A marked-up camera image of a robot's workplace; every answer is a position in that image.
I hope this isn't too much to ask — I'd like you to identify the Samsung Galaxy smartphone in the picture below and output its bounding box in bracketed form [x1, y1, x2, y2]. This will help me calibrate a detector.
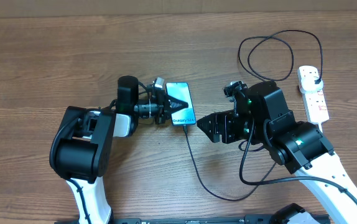
[165, 82, 196, 126]

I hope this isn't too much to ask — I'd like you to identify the white power strip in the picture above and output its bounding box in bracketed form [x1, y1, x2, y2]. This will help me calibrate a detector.
[297, 65, 330, 125]

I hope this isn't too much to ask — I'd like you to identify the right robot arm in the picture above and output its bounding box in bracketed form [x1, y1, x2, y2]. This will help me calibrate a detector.
[197, 81, 357, 223]

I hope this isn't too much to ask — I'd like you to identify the white charger plug adapter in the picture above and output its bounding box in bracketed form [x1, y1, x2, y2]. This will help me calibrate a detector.
[299, 77, 324, 94]

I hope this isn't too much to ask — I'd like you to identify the black USB charging cable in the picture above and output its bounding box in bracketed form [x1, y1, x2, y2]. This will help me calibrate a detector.
[182, 29, 324, 202]

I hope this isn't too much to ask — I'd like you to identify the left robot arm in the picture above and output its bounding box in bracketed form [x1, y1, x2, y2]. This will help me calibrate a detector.
[49, 76, 195, 223]

